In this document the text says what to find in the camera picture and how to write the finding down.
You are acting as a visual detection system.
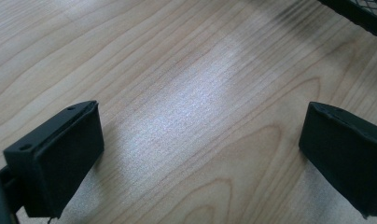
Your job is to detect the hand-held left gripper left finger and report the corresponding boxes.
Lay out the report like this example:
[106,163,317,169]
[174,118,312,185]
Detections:
[3,100,105,219]

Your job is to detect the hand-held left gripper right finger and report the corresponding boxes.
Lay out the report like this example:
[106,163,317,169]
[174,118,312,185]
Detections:
[298,101,377,219]

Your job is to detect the black mesh basket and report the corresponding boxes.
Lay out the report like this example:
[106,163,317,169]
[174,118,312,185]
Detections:
[316,0,377,43]

